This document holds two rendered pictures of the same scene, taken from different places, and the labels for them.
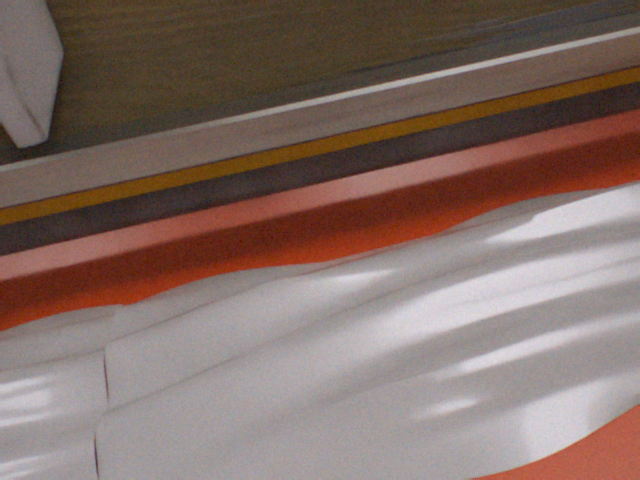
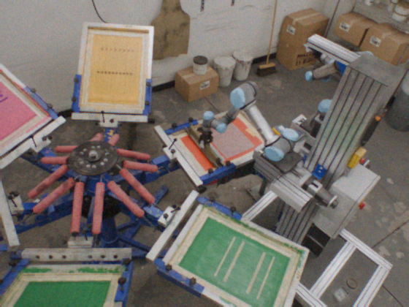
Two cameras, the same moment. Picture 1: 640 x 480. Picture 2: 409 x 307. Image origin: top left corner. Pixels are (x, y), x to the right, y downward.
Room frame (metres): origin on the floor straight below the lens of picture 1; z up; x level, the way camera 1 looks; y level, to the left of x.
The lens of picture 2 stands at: (1.14, 1.75, 2.99)
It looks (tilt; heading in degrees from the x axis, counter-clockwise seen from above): 44 degrees down; 237
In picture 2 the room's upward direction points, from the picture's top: 9 degrees clockwise
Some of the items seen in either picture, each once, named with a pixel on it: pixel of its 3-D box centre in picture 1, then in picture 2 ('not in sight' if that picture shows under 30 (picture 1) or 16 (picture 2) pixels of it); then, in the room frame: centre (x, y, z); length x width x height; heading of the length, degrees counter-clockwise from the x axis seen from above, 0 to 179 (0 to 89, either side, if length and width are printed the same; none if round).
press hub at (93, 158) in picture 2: not in sight; (104, 213); (1.01, 0.16, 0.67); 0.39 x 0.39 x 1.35
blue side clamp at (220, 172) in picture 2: not in sight; (218, 173); (0.17, 0.34, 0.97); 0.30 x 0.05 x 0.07; 7
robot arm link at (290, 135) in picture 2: not in sight; (287, 139); (-0.19, 0.56, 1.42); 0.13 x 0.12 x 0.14; 24
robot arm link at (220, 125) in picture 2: not in sight; (220, 124); (0.11, 0.16, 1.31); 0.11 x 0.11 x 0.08; 24
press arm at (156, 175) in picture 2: not in sight; (177, 165); (0.39, 0.08, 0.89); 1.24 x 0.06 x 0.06; 7
